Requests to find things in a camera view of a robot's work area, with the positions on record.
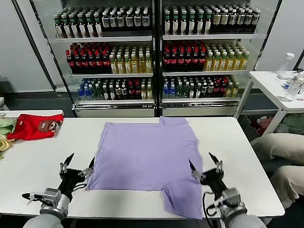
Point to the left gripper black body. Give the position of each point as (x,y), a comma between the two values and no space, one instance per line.
(70,179)

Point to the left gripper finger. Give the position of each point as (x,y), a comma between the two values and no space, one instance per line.
(67,161)
(91,166)

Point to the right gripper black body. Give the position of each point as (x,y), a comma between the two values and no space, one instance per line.
(213,179)

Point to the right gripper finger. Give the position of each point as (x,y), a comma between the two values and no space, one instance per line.
(218,165)
(194,171)

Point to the light purple printed t-shirt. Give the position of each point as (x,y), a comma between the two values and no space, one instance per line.
(147,152)

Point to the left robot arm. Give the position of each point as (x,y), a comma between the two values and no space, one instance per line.
(45,219)

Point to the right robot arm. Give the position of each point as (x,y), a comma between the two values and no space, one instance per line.
(237,218)

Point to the red bear print garment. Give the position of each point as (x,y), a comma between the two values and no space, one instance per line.
(28,129)

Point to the glass display drinks cooler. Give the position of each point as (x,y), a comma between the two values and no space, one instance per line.
(199,110)
(114,110)

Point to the red clothing pile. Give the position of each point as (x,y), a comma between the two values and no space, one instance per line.
(261,124)

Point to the person in beige trousers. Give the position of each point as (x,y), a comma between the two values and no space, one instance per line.
(280,147)

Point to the pale yellow garment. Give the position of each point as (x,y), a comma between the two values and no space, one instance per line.
(3,143)

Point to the white cooler shelf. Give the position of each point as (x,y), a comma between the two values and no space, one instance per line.
(107,38)
(111,75)
(204,73)
(209,36)
(114,101)
(199,100)

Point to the blue water bottle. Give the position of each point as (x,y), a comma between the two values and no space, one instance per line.
(87,92)
(80,91)
(172,91)
(165,91)

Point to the light green garment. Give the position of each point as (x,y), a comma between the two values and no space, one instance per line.
(6,126)

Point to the dark drink bottle white cap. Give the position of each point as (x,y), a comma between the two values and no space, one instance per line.
(192,91)
(204,90)
(124,91)
(118,91)
(106,93)
(198,91)
(112,93)
(210,89)

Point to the cola bottle red cap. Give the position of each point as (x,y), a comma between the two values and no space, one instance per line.
(130,91)
(84,62)
(77,63)
(216,89)
(105,62)
(195,60)
(98,62)
(166,60)
(173,60)
(91,62)
(70,63)
(223,88)
(137,91)
(202,60)
(188,60)
(181,60)

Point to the yellow juice bottle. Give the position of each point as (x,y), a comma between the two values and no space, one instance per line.
(230,89)
(143,92)
(113,64)
(244,61)
(216,62)
(134,64)
(141,63)
(235,89)
(127,64)
(149,91)
(148,63)
(120,64)
(209,62)
(237,61)
(230,62)
(223,62)

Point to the green clear bottle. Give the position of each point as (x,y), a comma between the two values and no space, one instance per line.
(179,90)
(186,90)

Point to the dark green clothing pile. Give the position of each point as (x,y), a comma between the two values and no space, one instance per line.
(294,123)

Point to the white side table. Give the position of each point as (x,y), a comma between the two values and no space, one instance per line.
(266,83)

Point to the blue packet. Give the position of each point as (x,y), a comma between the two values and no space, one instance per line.
(286,82)

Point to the black framed glass door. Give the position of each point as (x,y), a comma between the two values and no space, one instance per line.
(268,35)
(45,54)

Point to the small white box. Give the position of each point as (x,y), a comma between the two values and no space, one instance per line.
(283,76)

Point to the clear bottle white cap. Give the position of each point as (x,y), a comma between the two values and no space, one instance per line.
(286,64)

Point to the dark tea bottle green cap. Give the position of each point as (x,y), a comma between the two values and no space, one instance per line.
(90,27)
(192,26)
(208,25)
(175,26)
(200,26)
(82,28)
(74,28)
(66,29)
(183,26)
(98,27)
(59,29)
(167,26)

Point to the dark bottle blue-white label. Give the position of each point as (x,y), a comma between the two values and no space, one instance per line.
(145,20)
(113,22)
(138,21)
(232,19)
(240,18)
(255,17)
(248,18)
(105,22)
(129,21)
(121,21)

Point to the dark bottle beige label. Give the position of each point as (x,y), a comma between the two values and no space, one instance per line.
(216,20)
(224,20)

